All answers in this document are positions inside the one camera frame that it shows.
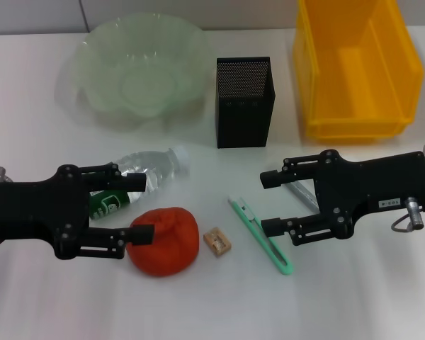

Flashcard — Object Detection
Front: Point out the right wrist cable with plug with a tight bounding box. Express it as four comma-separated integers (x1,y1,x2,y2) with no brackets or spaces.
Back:
391,196,425,234

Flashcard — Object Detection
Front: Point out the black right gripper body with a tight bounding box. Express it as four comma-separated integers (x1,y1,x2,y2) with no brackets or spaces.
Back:
313,149,425,244

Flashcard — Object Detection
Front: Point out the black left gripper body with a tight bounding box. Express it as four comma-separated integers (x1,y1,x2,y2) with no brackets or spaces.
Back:
0,164,94,261

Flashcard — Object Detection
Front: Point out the yellow plastic bin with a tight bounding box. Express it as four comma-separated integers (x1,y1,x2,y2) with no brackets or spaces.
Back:
292,0,425,145

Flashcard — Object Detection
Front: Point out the clear water bottle green label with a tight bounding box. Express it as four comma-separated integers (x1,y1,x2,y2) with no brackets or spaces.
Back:
88,144,191,222

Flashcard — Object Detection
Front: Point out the grey marker pen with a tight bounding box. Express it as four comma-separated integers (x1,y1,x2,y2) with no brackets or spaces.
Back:
285,180,322,215

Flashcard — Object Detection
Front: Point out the pale green glass fruit plate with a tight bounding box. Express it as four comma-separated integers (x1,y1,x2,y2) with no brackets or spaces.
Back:
55,12,215,130

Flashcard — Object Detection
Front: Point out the green utility knife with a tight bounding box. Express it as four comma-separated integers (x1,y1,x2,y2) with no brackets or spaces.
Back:
227,196,294,276

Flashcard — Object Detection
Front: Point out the black mesh pen holder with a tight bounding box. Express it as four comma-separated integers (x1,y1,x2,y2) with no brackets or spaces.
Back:
215,55,277,149

